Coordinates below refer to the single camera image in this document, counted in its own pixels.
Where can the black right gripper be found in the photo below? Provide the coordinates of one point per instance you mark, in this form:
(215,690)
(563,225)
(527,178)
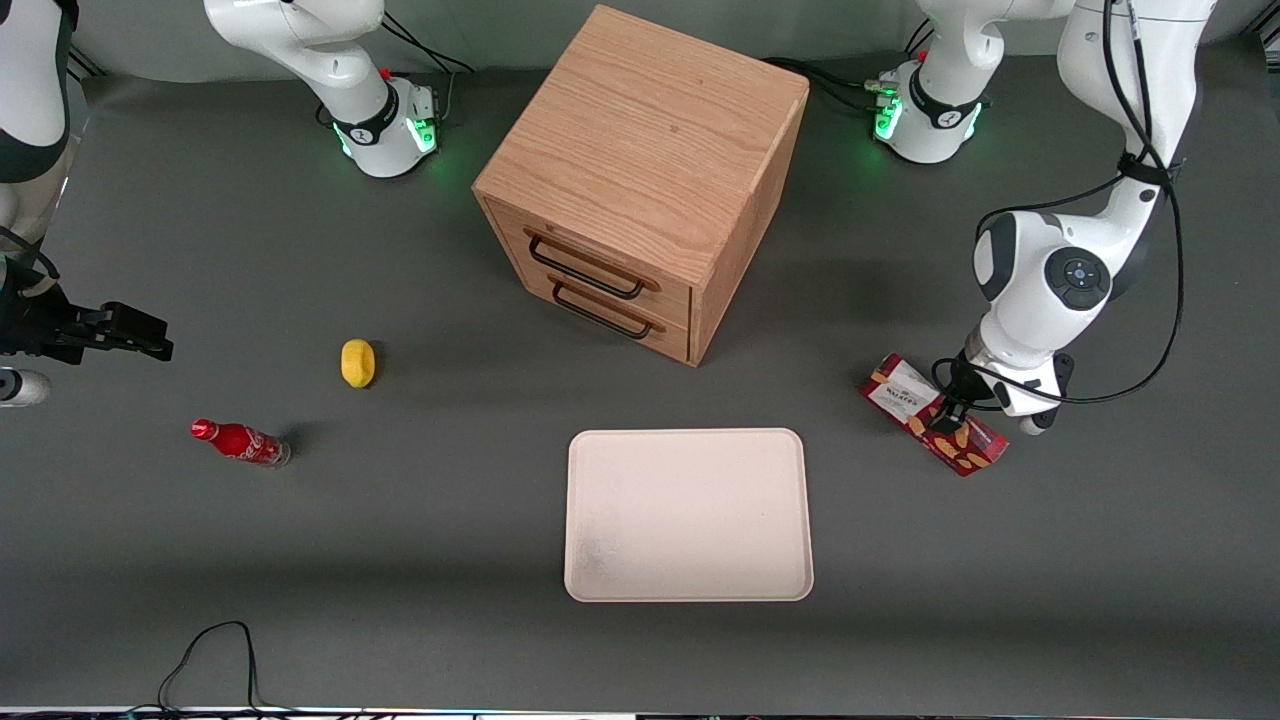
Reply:
(30,325)

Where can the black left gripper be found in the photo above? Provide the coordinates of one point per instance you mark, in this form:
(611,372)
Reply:
(961,397)

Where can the red cookie box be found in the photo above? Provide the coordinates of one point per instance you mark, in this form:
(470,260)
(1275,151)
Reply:
(900,393)

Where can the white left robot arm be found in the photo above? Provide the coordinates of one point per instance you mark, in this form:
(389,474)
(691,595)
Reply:
(1050,290)

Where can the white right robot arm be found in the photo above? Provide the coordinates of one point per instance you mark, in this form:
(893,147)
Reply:
(340,60)

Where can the beige plastic tray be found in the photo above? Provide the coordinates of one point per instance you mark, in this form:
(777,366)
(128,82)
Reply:
(688,515)

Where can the red cola bottle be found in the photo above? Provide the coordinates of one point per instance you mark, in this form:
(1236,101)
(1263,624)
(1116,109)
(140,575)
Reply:
(240,441)

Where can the yellow lemon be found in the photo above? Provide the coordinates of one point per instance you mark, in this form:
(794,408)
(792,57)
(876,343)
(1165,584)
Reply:
(358,363)

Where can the wooden drawer front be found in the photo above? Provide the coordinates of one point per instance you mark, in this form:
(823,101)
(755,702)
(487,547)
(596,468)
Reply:
(665,343)
(660,300)

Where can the wooden drawer cabinet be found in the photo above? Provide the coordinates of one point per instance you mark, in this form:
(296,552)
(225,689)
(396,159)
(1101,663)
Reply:
(640,130)

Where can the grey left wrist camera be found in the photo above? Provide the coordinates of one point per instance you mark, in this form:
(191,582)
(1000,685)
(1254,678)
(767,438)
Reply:
(1025,400)

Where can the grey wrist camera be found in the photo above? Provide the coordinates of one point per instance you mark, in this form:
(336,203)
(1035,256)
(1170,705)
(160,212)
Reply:
(1025,400)
(20,387)

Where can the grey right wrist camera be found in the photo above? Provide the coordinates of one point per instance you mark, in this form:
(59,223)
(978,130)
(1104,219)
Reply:
(20,387)

